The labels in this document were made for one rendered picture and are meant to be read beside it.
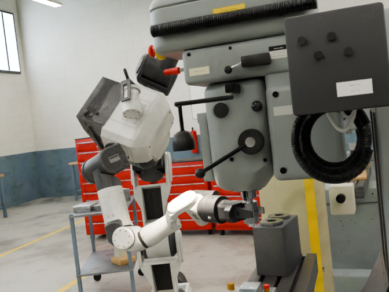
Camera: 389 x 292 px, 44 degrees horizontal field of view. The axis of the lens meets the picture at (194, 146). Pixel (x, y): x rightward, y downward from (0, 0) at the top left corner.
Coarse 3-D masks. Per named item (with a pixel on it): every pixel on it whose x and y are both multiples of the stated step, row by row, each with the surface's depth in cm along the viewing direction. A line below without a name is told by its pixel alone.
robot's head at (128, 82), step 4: (124, 80) 172; (128, 80) 171; (124, 84) 171; (128, 84) 170; (132, 84) 173; (128, 88) 169; (140, 88) 174; (128, 92) 169; (128, 96) 168; (124, 100) 168
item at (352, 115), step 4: (328, 112) 112; (340, 112) 110; (352, 112) 108; (356, 112) 109; (328, 116) 112; (344, 116) 109; (348, 116) 109; (352, 116) 108; (332, 120) 112; (352, 120) 110; (332, 124) 112; (336, 124) 112; (348, 124) 111; (352, 124) 110; (336, 128) 112; (340, 128) 112; (344, 128) 112; (348, 128) 111; (344, 132) 111
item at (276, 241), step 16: (272, 224) 184; (288, 224) 188; (256, 240) 186; (272, 240) 183; (288, 240) 186; (256, 256) 186; (272, 256) 184; (288, 256) 185; (272, 272) 184; (288, 272) 183
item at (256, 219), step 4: (244, 208) 145; (248, 208) 145; (252, 208) 144; (256, 208) 145; (256, 212) 145; (256, 216) 145; (244, 220) 146; (248, 220) 145; (252, 220) 145; (256, 220) 145
